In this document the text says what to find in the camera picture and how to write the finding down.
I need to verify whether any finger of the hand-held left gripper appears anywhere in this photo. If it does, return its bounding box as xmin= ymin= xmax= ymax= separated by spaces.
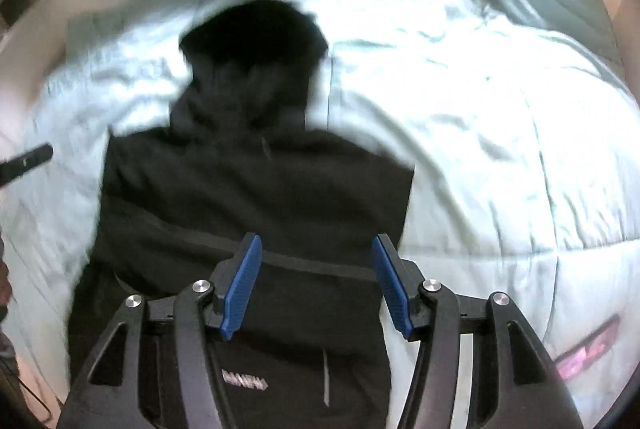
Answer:
xmin=0 ymin=144 xmax=54 ymax=186

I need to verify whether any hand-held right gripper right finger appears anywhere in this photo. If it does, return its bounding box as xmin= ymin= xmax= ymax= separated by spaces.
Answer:
xmin=371 ymin=233 xmax=585 ymax=429

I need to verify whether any black hoodie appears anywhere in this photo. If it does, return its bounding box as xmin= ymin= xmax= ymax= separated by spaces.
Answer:
xmin=67 ymin=0 xmax=416 ymax=429

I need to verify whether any light blue bed comforter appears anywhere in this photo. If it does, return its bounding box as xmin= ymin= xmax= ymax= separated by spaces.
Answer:
xmin=0 ymin=0 xmax=640 ymax=429

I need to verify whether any pink patterned cloth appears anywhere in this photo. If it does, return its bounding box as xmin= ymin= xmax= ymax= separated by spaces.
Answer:
xmin=554 ymin=314 xmax=622 ymax=382

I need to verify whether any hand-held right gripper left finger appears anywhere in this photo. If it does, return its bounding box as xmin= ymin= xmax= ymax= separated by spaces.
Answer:
xmin=56 ymin=232 xmax=263 ymax=429

